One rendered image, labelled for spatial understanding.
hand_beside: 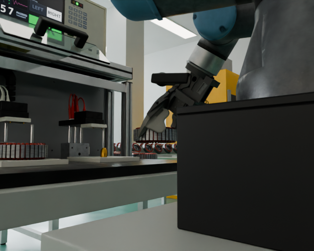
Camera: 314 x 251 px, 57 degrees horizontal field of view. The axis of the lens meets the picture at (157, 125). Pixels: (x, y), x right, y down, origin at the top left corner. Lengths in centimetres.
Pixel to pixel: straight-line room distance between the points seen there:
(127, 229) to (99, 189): 31
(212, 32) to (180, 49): 677
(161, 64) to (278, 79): 737
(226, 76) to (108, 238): 419
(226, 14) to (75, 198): 39
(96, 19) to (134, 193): 70
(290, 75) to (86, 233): 17
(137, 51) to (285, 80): 505
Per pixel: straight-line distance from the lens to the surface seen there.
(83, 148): 98
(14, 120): 76
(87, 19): 109
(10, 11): 94
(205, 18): 54
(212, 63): 65
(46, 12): 100
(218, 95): 435
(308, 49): 21
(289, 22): 23
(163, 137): 68
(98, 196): 54
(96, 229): 23
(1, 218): 45
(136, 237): 21
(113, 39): 532
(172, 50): 744
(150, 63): 781
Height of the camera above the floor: 81
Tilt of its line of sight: 4 degrees up
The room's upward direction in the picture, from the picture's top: straight up
